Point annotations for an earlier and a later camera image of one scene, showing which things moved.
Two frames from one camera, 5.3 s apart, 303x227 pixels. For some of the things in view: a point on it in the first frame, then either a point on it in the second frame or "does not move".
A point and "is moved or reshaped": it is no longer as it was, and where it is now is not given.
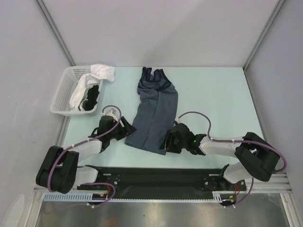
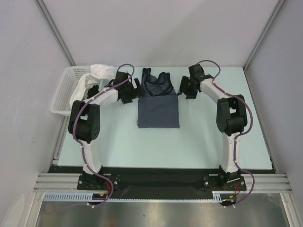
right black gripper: x=167 y=144 to x=185 y=80
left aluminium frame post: x=44 y=11 does not move
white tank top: x=98 y=73 does not move
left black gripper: x=125 y=130 to x=135 y=94
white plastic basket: x=60 y=105 does not move
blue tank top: x=156 y=111 is moved or reshaped
